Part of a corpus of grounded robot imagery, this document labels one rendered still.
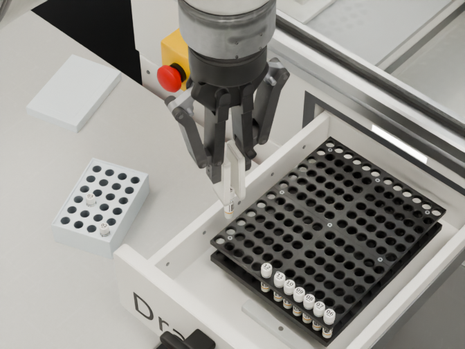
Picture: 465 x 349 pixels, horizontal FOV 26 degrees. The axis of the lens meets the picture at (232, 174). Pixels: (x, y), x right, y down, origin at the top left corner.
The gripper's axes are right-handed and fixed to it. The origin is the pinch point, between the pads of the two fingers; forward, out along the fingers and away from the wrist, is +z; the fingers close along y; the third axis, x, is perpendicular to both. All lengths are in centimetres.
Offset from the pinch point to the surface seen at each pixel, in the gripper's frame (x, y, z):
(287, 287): -10.6, 1.8, 9.2
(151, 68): 40.9, 7.7, 22.4
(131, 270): -1.1, -12.7, 8.5
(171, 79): 27.3, 5.3, 11.9
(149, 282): -3.7, -11.7, 8.2
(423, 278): -15.5, 16.6, 11.1
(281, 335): -12.3, 0.2, 15.6
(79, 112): 37.7, -5.1, 22.9
